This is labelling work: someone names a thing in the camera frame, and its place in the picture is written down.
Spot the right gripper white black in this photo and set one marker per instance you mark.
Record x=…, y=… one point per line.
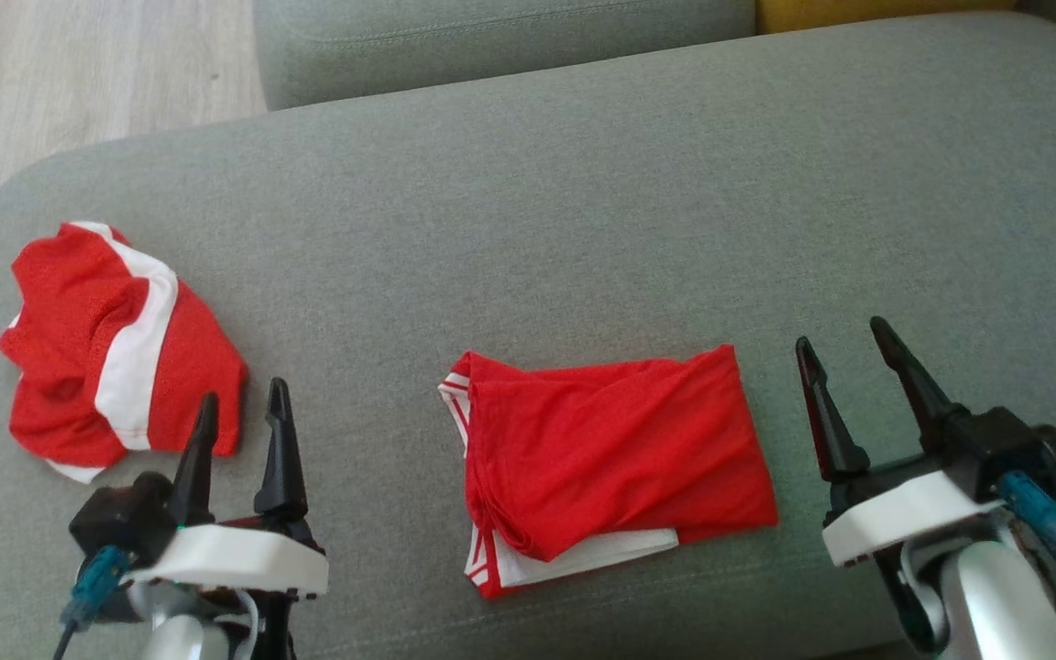
x=895, y=513

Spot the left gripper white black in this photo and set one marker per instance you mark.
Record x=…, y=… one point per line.
x=235, y=555

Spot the red shorts white side band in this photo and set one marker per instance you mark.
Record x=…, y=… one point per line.
x=60, y=367

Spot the red Bulls 23 jersey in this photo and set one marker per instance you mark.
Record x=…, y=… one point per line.
x=620, y=458

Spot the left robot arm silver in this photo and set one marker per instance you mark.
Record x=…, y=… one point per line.
x=184, y=642

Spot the grey and yellow sofa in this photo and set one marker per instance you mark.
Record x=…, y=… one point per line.
x=537, y=229

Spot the yellow sofa backrest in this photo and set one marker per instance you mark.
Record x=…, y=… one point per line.
x=858, y=11

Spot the grey back cushion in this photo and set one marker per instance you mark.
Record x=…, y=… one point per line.
x=491, y=41

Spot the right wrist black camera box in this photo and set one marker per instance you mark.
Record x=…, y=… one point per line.
x=995, y=445

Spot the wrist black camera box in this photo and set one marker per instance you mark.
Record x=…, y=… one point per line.
x=995, y=445
x=120, y=518

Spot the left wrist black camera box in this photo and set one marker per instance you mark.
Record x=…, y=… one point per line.
x=120, y=518

